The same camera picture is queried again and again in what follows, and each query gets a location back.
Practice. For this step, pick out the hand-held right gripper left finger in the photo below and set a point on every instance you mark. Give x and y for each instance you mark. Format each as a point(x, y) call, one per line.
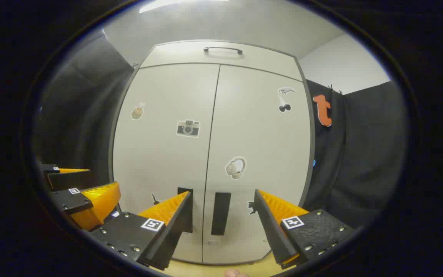
point(175, 231)

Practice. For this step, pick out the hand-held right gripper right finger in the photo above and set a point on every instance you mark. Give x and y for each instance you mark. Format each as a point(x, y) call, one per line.
point(269, 231)

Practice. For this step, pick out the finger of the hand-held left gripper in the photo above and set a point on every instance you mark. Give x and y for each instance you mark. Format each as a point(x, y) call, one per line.
point(69, 202)
point(71, 180)

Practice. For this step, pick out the white cabinet door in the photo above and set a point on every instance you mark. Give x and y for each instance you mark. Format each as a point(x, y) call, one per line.
point(263, 146)
point(160, 161)

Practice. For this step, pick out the white double-door shoe cabinet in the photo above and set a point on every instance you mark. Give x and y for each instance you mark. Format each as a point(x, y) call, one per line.
point(312, 154)

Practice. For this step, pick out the black backdrop cloth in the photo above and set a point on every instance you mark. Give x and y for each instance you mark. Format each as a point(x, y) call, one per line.
point(87, 115)
point(327, 161)
point(375, 154)

